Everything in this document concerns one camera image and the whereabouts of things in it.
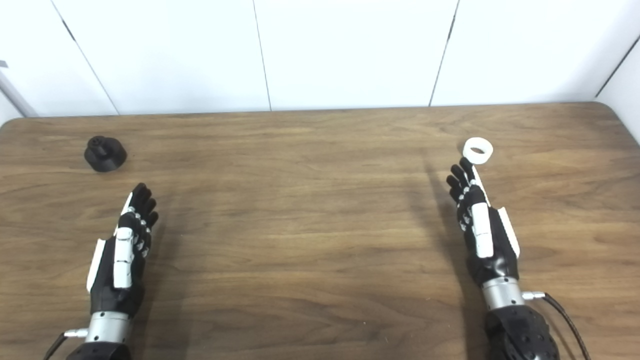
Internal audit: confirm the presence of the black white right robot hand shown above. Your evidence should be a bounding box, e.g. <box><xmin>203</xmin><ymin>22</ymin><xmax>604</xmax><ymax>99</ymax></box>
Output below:
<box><xmin>446</xmin><ymin>157</ymin><xmax>521</xmax><ymax>288</ymax></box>

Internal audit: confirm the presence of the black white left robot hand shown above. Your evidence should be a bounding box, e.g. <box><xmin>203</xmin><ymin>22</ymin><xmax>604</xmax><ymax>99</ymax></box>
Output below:
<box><xmin>86</xmin><ymin>182</ymin><xmax>160</xmax><ymax>317</ymax></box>

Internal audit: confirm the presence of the white ring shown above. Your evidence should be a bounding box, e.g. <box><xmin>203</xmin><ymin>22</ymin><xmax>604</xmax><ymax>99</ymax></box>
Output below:
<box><xmin>463</xmin><ymin>137</ymin><xmax>494</xmax><ymax>165</ymax></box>

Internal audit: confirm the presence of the round black part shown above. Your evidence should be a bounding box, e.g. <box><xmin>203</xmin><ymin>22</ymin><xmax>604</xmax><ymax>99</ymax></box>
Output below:
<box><xmin>84</xmin><ymin>135</ymin><xmax>128</xmax><ymax>173</ymax></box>

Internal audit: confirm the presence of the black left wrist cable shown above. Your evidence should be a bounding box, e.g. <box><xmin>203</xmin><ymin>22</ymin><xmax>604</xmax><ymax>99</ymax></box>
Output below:
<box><xmin>44</xmin><ymin>328</ymin><xmax>89</xmax><ymax>360</ymax></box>

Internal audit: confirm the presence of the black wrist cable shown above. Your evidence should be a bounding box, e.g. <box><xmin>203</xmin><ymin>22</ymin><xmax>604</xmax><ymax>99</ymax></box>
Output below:
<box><xmin>522</xmin><ymin>291</ymin><xmax>592</xmax><ymax>360</ymax></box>
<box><xmin>44</xmin><ymin>328</ymin><xmax>89</xmax><ymax>360</ymax></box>

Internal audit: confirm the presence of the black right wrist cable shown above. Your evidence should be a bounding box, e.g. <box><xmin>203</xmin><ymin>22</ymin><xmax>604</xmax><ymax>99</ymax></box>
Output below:
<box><xmin>522</xmin><ymin>291</ymin><xmax>592</xmax><ymax>360</ymax></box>

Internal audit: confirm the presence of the gray wall corner trim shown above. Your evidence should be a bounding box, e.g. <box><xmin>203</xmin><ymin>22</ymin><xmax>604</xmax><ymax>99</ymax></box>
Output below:
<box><xmin>0</xmin><ymin>60</ymin><xmax>39</xmax><ymax>118</ymax></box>

